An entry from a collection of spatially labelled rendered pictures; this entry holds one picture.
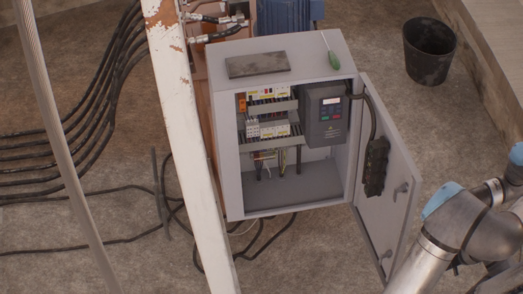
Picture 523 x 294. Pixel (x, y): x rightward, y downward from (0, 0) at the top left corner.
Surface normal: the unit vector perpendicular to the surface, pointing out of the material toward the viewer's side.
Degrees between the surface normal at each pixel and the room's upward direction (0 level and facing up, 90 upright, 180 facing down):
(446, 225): 49
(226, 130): 90
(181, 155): 81
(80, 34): 0
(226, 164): 90
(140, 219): 0
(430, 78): 99
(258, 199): 0
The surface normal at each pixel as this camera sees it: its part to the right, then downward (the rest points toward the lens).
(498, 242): 0.09, 0.18
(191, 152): 0.16, 0.64
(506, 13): -0.04, -0.64
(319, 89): 0.04, -0.26
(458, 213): -0.40, -0.23
